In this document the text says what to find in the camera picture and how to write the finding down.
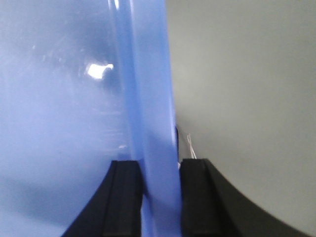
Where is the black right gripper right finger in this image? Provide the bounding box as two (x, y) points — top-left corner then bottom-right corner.
(180, 158), (305, 237)

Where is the light blue plastic tray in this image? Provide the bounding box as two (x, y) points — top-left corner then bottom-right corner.
(0, 0), (181, 237)

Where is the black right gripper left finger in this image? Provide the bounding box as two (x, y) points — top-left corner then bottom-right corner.
(63, 160), (143, 237)

